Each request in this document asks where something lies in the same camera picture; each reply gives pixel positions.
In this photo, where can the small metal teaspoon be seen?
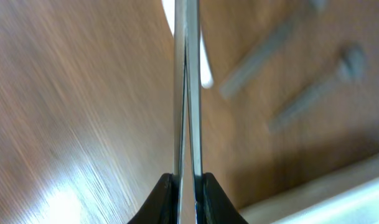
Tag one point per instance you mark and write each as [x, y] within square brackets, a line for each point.
[248, 67]
[349, 67]

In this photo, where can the white plastic cutlery tray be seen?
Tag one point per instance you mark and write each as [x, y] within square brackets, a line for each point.
[349, 195]

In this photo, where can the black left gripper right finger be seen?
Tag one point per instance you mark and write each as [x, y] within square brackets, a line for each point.
[217, 207]

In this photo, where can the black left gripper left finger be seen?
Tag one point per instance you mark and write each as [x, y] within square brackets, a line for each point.
[160, 207]

